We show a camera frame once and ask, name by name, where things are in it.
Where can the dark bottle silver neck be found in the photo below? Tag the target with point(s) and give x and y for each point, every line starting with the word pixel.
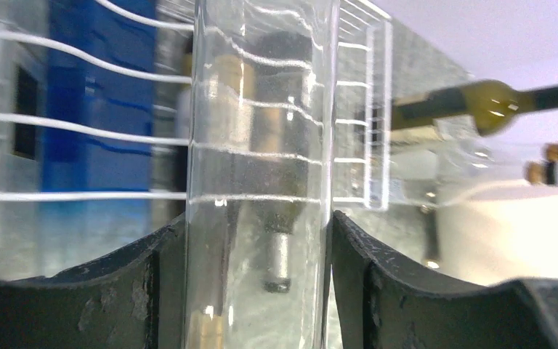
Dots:
pixel 282 133

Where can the white wire wine rack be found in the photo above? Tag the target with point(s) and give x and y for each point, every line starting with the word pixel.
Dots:
pixel 357 22

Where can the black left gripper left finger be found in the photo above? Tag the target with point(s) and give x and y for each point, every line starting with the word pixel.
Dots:
pixel 132 297

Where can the cream cylindrical drum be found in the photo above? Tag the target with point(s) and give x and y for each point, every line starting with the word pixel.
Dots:
pixel 499 234

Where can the clear bottle with cork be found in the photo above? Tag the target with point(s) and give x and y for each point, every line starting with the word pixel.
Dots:
pixel 413 169

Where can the brown bottle gold foil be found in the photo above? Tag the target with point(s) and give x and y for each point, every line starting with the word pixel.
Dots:
pixel 221 96

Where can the blue wine bottle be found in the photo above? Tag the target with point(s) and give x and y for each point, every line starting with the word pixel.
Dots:
pixel 83 93

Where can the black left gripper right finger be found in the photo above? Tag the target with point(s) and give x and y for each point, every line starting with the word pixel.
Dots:
pixel 387 300

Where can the dark green labelled wine bottle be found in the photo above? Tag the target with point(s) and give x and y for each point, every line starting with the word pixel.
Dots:
pixel 492 103

